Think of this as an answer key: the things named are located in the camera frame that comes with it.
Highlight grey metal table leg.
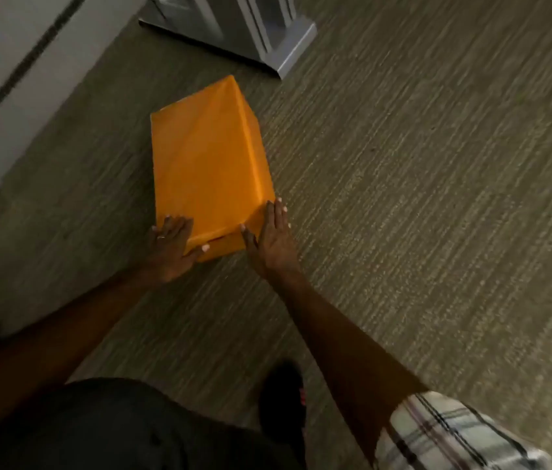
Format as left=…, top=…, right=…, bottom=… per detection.
left=138, top=0, right=318, bottom=80

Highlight person's right forearm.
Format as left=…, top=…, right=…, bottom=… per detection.
left=261, top=266, right=429, bottom=465

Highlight orange box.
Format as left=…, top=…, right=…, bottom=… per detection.
left=150, top=74, right=276, bottom=264

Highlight person's right hand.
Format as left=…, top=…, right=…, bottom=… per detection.
left=240, top=198, right=302, bottom=281

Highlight dark trousers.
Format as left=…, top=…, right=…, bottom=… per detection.
left=0, top=378, right=306, bottom=470

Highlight white grooved panel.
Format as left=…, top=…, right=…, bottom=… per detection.
left=0, top=0, right=150, bottom=226

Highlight black sandal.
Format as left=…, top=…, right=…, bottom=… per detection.
left=258, top=360, right=309, bottom=463

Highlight person's left hand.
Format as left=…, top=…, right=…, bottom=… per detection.
left=143, top=215, right=210, bottom=289

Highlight person's left forearm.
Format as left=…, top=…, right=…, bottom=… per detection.
left=0, top=271, right=181, bottom=439

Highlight white plaid shirt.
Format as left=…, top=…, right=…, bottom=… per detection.
left=373, top=390, right=552, bottom=470

